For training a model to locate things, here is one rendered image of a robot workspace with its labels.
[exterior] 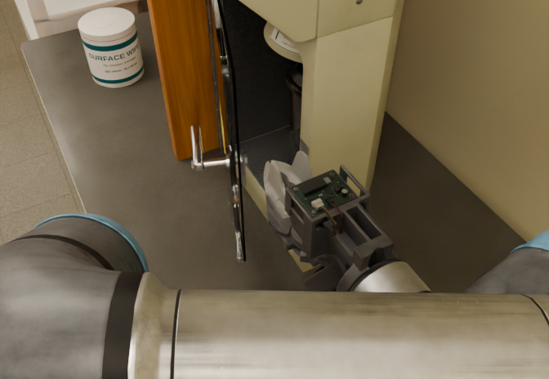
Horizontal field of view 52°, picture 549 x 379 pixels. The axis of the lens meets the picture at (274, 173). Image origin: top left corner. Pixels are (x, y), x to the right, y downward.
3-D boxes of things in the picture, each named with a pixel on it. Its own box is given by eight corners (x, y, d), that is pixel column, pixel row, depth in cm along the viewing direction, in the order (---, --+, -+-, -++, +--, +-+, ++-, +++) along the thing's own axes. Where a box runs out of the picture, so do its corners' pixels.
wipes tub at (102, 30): (135, 54, 148) (124, 1, 138) (152, 79, 140) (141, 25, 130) (86, 67, 144) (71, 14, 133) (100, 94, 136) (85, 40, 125)
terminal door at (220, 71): (225, 148, 115) (209, -44, 87) (243, 270, 93) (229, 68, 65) (221, 149, 115) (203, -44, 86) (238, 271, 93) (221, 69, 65)
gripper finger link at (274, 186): (269, 133, 66) (310, 183, 60) (269, 169, 70) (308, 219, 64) (245, 142, 65) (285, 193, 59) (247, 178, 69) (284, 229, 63)
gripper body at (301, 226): (341, 159, 60) (413, 236, 53) (335, 211, 66) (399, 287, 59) (278, 185, 58) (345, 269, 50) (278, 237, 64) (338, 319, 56)
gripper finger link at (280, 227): (290, 184, 66) (331, 234, 60) (290, 193, 67) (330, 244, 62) (255, 198, 64) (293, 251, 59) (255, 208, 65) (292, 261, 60)
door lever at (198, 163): (224, 131, 88) (222, 118, 87) (229, 173, 82) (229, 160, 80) (189, 135, 88) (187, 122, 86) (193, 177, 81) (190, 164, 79)
